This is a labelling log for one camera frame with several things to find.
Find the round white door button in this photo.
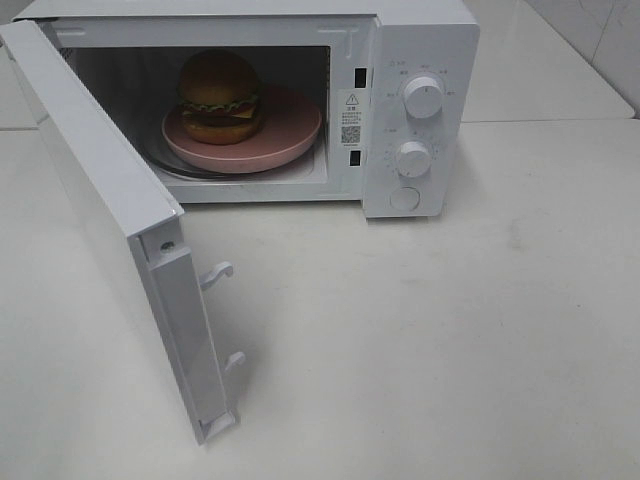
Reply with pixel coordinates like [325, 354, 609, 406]
[389, 187, 420, 212]

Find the pink round plate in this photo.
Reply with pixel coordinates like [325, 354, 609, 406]
[162, 85, 322, 174]

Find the burger with lettuce and cheese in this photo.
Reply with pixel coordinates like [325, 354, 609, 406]
[177, 49, 262, 145]

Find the white microwave door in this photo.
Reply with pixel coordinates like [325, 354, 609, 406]
[1, 20, 245, 444]

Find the lower white timer knob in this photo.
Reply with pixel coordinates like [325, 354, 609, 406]
[395, 141, 433, 178]

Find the upper white power knob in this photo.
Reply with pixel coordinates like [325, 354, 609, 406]
[401, 73, 444, 119]

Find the glass microwave turntable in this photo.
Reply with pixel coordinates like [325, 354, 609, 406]
[147, 150, 315, 181]

